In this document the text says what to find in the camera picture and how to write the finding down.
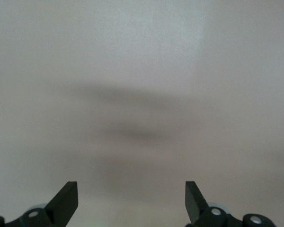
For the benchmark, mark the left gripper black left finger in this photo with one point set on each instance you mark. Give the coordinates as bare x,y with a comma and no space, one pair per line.
49,217

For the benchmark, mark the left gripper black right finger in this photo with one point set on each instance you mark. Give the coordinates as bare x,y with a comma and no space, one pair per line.
210,218

